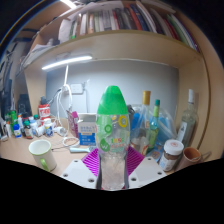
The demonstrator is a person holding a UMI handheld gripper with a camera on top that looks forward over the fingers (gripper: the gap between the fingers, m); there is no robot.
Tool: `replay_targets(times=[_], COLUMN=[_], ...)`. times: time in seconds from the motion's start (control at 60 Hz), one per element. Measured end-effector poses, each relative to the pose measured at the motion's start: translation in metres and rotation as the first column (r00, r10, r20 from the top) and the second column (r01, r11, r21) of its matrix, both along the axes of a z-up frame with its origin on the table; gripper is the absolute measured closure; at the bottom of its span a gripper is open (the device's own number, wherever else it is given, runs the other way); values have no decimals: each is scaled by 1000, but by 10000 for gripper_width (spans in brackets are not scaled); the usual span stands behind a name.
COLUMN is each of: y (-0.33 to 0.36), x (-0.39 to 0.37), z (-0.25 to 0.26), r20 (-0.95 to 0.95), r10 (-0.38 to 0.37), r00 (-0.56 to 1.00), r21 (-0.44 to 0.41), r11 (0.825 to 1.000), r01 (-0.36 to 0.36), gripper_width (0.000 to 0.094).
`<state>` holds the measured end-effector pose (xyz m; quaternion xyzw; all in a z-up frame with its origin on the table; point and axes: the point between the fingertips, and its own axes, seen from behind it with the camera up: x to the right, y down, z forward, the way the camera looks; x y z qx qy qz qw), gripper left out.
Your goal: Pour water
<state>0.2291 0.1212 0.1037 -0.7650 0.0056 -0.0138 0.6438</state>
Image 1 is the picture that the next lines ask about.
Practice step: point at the clear bottle with green cap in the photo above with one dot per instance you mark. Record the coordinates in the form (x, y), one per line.
(112, 133)

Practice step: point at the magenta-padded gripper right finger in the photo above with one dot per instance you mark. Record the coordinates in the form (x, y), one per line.
(148, 170)

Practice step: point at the brown cup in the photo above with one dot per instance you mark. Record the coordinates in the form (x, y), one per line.
(190, 158)

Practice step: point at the group of small bottles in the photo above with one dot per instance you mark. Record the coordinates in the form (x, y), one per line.
(30, 128)

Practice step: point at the wooden shelf unit with books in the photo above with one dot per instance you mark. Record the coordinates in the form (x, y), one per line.
(116, 40)

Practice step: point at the glass bottle with yellow cap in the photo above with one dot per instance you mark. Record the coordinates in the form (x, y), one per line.
(141, 133)

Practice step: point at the white LED light bar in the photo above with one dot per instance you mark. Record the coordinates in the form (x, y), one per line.
(66, 62)

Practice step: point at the brown jar with white lid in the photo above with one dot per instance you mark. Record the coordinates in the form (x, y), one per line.
(170, 155)

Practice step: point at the clear bottle with white cap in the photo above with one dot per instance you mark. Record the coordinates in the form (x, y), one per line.
(187, 123)

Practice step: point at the slim green glass bottle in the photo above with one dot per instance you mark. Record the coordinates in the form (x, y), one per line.
(154, 126)

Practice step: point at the white flat brush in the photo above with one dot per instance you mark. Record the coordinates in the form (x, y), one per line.
(78, 149)

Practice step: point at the blue plastic bag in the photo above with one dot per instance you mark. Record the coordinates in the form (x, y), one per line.
(165, 123)

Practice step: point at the pink box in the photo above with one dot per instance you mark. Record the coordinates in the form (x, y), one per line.
(73, 123)

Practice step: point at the blue and white carton box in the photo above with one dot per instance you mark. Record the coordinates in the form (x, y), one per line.
(87, 133)

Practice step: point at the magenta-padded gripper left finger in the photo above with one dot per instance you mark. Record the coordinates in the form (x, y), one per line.
(78, 171)

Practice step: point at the white wall socket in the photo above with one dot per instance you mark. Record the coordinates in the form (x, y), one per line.
(76, 88)

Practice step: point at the red and white canister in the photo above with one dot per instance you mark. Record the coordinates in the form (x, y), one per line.
(44, 111)

